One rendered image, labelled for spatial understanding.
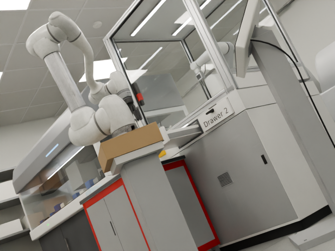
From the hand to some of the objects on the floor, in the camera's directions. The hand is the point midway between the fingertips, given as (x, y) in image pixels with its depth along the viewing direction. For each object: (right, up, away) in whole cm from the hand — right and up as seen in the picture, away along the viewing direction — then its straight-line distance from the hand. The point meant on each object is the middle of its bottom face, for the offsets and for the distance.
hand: (138, 126), depth 284 cm
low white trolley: (+22, -106, +12) cm, 109 cm away
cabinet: (+105, -75, +33) cm, 133 cm away
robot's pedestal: (+30, -84, -59) cm, 107 cm away
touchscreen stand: (+103, -47, -80) cm, 139 cm away
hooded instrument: (-4, -152, +150) cm, 213 cm away
